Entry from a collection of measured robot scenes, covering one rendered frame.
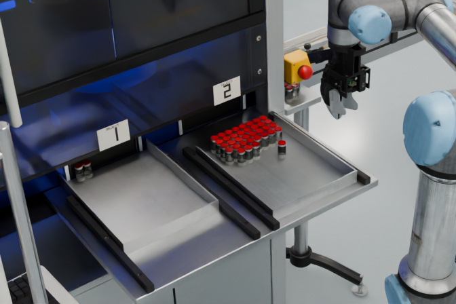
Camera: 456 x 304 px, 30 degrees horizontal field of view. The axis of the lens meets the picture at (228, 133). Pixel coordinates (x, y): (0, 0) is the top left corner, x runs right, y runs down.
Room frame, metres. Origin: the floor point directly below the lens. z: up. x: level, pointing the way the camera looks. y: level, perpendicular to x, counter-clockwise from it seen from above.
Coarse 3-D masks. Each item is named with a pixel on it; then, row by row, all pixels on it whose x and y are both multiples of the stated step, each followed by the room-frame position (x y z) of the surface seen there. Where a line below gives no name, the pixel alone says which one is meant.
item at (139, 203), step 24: (120, 168) 1.81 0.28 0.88; (144, 168) 1.80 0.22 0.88; (168, 168) 1.80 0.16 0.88; (72, 192) 1.69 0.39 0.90; (96, 192) 1.71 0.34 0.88; (120, 192) 1.71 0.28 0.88; (144, 192) 1.70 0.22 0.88; (168, 192) 1.70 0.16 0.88; (192, 192) 1.69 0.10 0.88; (96, 216) 1.58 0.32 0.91; (120, 216) 1.61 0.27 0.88; (144, 216) 1.60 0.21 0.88; (168, 216) 1.60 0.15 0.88; (192, 216) 1.57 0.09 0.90; (120, 240) 1.48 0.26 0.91; (144, 240) 1.50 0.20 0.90
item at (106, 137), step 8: (104, 128) 1.75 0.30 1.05; (112, 128) 1.76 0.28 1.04; (120, 128) 1.77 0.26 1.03; (128, 128) 1.78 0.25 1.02; (104, 136) 1.74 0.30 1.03; (112, 136) 1.75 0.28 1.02; (120, 136) 1.77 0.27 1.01; (128, 136) 1.78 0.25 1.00; (104, 144) 1.74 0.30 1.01; (112, 144) 1.75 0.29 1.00
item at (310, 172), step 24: (288, 144) 1.88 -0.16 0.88; (312, 144) 1.84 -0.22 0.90; (216, 168) 1.76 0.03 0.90; (240, 168) 1.78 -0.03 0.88; (264, 168) 1.77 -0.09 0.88; (288, 168) 1.77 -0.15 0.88; (312, 168) 1.76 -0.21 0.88; (336, 168) 1.76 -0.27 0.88; (264, 192) 1.67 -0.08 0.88; (288, 192) 1.67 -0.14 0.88; (312, 192) 1.62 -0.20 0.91
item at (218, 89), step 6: (234, 78) 1.96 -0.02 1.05; (222, 84) 1.93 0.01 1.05; (234, 84) 1.96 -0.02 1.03; (216, 90) 1.92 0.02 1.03; (222, 90) 1.93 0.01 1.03; (234, 90) 1.95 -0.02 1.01; (216, 96) 1.92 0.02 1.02; (222, 96) 1.93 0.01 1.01; (234, 96) 1.95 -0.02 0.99; (216, 102) 1.92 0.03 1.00; (222, 102) 1.93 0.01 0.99
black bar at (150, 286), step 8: (72, 200) 1.66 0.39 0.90; (72, 208) 1.65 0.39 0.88; (80, 208) 1.63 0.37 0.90; (80, 216) 1.61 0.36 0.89; (88, 216) 1.59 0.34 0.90; (88, 224) 1.57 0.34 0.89; (96, 224) 1.56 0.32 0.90; (96, 232) 1.54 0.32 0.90; (104, 232) 1.53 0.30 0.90; (104, 240) 1.50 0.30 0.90; (112, 240) 1.50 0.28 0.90; (112, 248) 1.47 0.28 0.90; (120, 248) 1.47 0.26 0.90; (120, 256) 1.44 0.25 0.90; (128, 256) 1.44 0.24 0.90; (128, 264) 1.42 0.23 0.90; (136, 272) 1.39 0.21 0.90; (136, 280) 1.38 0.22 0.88; (144, 280) 1.36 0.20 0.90; (144, 288) 1.35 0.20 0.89; (152, 288) 1.35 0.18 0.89
